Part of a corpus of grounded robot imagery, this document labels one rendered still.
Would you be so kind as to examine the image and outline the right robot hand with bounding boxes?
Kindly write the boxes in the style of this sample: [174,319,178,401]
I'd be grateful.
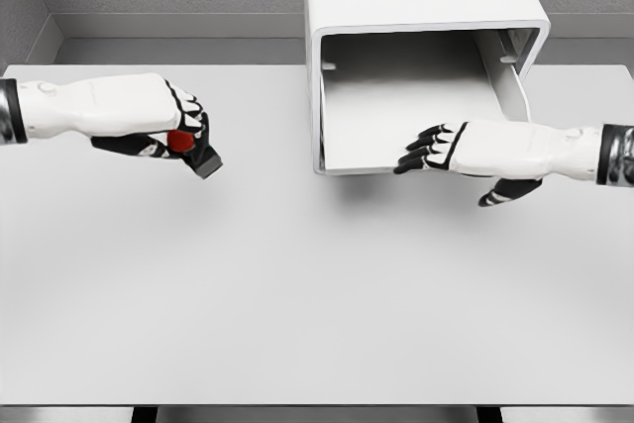
[392,120,556,208]

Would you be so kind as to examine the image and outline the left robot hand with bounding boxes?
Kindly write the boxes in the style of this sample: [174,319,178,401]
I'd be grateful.
[67,72,212,170]

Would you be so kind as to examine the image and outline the load switch with red knob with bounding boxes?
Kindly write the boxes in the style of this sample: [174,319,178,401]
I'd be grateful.
[166,129,224,180]

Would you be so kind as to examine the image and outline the white tabletop storage cabinet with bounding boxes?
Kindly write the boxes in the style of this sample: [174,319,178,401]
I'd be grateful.
[302,0,552,174]

